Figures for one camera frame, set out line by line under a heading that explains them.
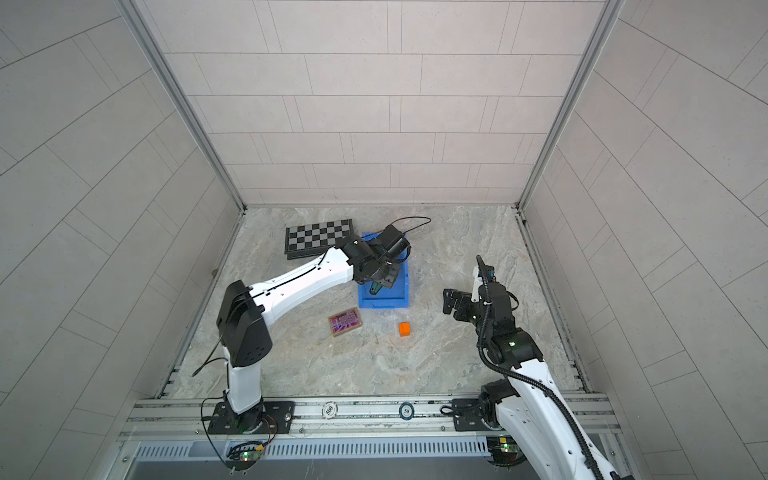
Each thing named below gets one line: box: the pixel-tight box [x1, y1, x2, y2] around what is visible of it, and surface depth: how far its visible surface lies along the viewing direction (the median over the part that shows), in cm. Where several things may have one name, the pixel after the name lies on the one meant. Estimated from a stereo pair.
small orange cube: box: [399, 322, 411, 337], surface depth 86 cm
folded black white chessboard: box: [284, 218, 354, 260], surface depth 104 cm
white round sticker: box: [321, 401, 339, 419], surface depth 74 cm
